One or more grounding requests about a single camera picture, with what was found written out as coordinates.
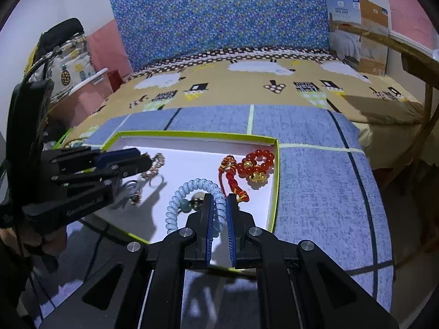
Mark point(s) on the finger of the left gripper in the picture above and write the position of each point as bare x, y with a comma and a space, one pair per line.
116, 155
130, 169

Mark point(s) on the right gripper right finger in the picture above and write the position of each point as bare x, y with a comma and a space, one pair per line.
243, 251

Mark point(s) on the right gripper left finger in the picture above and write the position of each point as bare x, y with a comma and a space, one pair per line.
198, 234

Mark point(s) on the black tie with teal bead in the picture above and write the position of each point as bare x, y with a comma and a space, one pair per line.
194, 204

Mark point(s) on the gold chain hair clip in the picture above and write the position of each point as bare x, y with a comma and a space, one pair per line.
158, 160

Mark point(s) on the red knotted cord charm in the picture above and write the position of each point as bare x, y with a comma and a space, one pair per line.
229, 168

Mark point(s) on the grey tie with gold flower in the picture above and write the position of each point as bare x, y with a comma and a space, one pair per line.
128, 193

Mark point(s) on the person left hand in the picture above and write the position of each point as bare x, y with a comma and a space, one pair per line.
52, 244

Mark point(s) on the pink storage bin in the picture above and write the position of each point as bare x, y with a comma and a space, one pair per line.
83, 100

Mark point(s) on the blue patterned bed mat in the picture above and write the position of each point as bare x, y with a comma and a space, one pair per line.
325, 248

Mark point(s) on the pineapple print storage bag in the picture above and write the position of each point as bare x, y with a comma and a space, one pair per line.
69, 69

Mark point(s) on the black bag on top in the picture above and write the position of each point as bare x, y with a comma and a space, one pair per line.
59, 34

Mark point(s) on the beige cartoon bed sheet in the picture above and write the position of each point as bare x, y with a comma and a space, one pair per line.
388, 116

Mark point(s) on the blue floral headboard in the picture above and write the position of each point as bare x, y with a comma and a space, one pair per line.
155, 30

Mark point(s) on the cardboard bedding box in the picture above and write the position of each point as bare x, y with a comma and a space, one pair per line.
347, 20

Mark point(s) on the wooden side table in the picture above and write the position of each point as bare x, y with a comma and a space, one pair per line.
417, 72

